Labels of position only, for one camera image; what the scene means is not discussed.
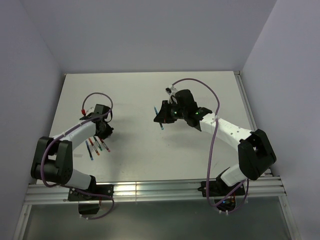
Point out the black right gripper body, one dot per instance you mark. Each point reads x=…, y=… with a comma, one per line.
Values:
x=172, y=112

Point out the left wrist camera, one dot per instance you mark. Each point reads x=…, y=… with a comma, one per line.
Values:
x=87, y=112

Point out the red capped pen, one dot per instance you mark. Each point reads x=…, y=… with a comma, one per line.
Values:
x=94, y=147

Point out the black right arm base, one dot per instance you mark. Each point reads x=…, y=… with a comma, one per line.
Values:
x=217, y=188

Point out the green capped pen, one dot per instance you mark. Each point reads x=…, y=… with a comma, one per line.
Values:
x=97, y=143

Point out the dark blue capped pen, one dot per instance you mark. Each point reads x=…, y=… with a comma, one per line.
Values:
x=89, y=150

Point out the light blue pen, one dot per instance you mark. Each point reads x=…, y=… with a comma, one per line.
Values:
x=156, y=119

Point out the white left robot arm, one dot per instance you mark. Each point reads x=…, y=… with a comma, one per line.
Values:
x=53, y=157

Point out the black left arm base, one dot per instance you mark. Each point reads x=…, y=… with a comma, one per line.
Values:
x=90, y=201

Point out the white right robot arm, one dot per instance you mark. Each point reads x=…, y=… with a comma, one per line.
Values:
x=231, y=134

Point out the aluminium side rail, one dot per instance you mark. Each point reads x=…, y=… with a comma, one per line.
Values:
x=247, y=107

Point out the magenta capped pen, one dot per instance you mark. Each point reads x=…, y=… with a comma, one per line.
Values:
x=105, y=146

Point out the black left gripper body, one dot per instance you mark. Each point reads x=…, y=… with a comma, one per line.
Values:
x=107, y=130

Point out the aluminium front rail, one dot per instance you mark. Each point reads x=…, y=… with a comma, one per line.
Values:
x=152, y=191

